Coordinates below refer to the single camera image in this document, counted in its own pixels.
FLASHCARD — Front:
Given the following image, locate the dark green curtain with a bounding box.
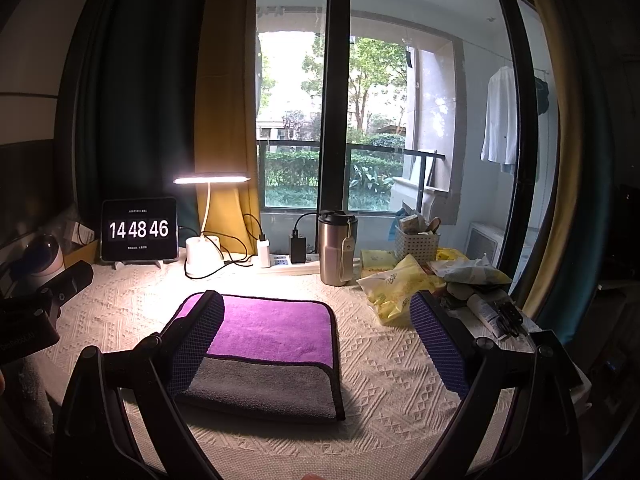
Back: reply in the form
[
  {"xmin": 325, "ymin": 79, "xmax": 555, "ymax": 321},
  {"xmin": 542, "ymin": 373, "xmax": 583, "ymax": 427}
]
[{"xmin": 74, "ymin": 0, "xmax": 206, "ymax": 229}]

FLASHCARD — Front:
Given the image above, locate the white storage basket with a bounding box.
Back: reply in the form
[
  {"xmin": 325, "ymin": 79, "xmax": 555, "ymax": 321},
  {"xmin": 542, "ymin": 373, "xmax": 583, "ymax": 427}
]
[{"xmin": 394, "ymin": 228, "xmax": 439, "ymax": 266}]

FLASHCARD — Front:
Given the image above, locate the white plastic bag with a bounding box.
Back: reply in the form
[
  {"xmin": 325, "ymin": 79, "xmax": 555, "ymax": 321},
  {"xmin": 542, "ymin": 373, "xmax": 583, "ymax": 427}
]
[{"xmin": 430, "ymin": 256, "xmax": 512, "ymax": 285}]

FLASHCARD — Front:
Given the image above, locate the purple and grey towel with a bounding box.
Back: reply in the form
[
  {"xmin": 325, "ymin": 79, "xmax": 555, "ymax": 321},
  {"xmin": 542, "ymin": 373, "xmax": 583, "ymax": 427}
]
[{"xmin": 178, "ymin": 295, "xmax": 345, "ymax": 422}]

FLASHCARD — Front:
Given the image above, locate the white round security camera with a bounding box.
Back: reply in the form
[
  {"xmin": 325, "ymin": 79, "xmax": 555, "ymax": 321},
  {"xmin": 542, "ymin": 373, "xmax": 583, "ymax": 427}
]
[{"xmin": 22, "ymin": 234, "xmax": 65, "ymax": 290}]

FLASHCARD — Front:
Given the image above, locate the black power adapter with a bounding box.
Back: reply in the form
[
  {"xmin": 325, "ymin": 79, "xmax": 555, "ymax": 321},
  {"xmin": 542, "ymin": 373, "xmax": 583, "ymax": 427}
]
[{"xmin": 290, "ymin": 229, "xmax": 307, "ymax": 264}]

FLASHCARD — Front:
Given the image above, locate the white power strip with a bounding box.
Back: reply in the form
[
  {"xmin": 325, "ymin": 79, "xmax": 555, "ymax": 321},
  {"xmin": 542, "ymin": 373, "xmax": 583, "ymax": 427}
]
[{"xmin": 270, "ymin": 254, "xmax": 320, "ymax": 275}]

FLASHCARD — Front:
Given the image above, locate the white textured table cloth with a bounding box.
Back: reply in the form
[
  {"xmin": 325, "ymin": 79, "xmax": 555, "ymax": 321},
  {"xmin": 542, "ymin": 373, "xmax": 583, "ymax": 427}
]
[{"xmin": 44, "ymin": 257, "xmax": 591, "ymax": 480}]

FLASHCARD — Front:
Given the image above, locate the yellow tissue pack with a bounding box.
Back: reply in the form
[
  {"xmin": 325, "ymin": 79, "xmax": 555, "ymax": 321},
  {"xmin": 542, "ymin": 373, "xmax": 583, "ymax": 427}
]
[{"xmin": 360, "ymin": 249, "xmax": 397, "ymax": 274}]

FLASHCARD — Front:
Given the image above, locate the yellow curtain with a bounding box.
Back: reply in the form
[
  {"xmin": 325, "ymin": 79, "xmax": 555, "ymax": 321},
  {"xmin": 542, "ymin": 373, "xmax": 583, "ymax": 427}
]
[{"xmin": 194, "ymin": 0, "xmax": 259, "ymax": 254}]

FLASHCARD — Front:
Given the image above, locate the black lamp cable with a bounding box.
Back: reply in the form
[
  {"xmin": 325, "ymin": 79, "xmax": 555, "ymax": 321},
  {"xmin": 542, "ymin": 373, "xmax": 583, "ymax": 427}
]
[{"xmin": 179, "ymin": 211, "xmax": 266, "ymax": 281}]

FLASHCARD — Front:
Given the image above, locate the black window frame post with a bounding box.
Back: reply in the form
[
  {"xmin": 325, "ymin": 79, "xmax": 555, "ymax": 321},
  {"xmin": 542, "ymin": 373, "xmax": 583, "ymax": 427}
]
[{"xmin": 317, "ymin": 0, "xmax": 350, "ymax": 210}]

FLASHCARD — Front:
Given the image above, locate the stainless steel tumbler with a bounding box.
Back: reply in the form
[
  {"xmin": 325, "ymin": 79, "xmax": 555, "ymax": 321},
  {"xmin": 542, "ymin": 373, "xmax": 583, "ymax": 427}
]
[{"xmin": 318, "ymin": 210, "xmax": 358, "ymax": 286}]

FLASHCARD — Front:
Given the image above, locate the tablet showing clock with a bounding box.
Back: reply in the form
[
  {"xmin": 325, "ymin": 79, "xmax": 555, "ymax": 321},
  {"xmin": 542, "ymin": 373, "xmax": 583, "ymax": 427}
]
[{"xmin": 100, "ymin": 197, "xmax": 179, "ymax": 263}]

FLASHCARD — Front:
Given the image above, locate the white tablet stand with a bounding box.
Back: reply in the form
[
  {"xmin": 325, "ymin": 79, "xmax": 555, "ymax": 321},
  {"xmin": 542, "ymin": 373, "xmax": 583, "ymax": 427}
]
[{"xmin": 112, "ymin": 260, "xmax": 165, "ymax": 270}]

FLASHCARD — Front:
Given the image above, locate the cardboard box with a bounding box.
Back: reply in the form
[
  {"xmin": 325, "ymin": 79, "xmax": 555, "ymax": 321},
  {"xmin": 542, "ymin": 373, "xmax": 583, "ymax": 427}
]
[{"xmin": 64, "ymin": 240, "xmax": 100, "ymax": 268}]

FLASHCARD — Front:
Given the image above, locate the white hanging shirt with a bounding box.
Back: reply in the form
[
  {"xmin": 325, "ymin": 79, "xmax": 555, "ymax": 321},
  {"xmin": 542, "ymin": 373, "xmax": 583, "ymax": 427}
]
[{"xmin": 480, "ymin": 66, "xmax": 518, "ymax": 174}]

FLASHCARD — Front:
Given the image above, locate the yellow snack bag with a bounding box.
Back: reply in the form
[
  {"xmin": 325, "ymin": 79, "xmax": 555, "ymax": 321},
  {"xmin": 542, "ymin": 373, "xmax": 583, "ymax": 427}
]
[{"xmin": 357, "ymin": 255, "xmax": 446, "ymax": 327}]

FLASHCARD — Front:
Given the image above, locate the white desk lamp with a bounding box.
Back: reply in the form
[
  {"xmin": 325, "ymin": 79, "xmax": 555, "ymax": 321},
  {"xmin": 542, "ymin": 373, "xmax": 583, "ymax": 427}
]
[{"xmin": 174, "ymin": 171, "xmax": 250, "ymax": 281}]

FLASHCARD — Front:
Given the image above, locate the white phone charger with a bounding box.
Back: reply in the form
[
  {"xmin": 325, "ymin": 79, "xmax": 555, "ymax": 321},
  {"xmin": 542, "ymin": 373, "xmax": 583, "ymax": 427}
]
[{"xmin": 256, "ymin": 235, "xmax": 271, "ymax": 269}]

